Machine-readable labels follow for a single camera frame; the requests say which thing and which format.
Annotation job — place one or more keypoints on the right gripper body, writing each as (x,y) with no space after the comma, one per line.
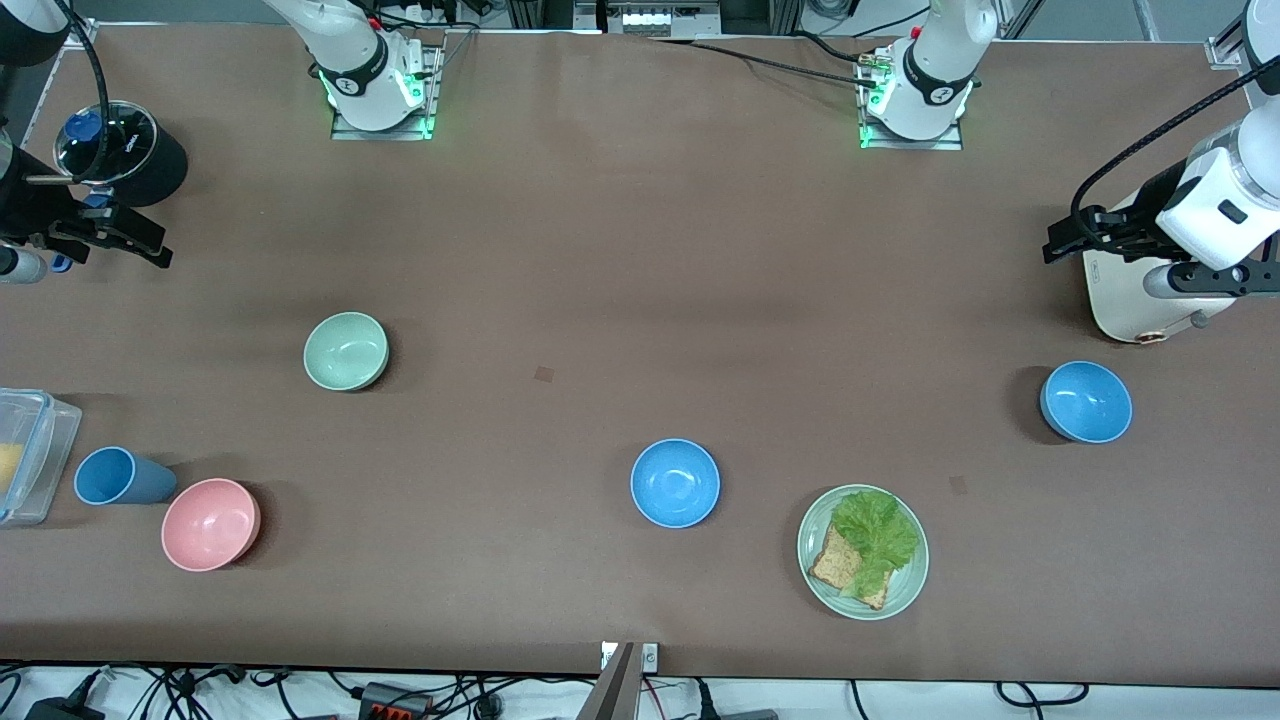
(30,207)

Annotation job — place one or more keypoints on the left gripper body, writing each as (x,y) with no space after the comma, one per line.
(1143,206)

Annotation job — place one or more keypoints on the blue bowl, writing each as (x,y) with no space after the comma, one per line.
(675,483)
(1085,402)

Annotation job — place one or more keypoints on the green bowl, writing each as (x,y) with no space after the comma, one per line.
(345,350)

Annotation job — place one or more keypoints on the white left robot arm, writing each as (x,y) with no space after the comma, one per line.
(930,80)

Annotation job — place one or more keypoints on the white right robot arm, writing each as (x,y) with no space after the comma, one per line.
(350,60)

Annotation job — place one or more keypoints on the pink bowl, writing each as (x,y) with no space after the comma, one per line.
(210,525)

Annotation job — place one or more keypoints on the black pot with glass lid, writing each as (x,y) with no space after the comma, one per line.
(150,170)

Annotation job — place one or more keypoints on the white toaster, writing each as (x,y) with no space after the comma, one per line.
(1120,300)

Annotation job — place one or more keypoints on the clear plastic container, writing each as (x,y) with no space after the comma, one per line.
(40,450)

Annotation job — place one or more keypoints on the blue cup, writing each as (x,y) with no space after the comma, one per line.
(125,478)

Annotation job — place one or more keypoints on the yellow food piece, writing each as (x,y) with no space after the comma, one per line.
(8,468)

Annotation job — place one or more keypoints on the green lettuce leaf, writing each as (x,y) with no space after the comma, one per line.
(877,535)

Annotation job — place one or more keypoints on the green plate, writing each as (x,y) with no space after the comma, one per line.
(905,590)

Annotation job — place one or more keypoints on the brown bread slice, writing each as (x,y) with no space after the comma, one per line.
(832,565)

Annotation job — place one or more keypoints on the black power adapter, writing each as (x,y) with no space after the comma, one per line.
(62,710)

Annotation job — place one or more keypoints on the white socket strip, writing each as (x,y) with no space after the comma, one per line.
(660,20)

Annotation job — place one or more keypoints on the black orange power strip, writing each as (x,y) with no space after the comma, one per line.
(395,702)

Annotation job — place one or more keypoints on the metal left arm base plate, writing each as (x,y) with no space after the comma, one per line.
(950,142)

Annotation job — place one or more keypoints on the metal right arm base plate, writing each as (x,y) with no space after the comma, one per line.
(425,100)

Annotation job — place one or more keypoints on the grey metal bracket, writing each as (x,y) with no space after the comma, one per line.
(612,690)

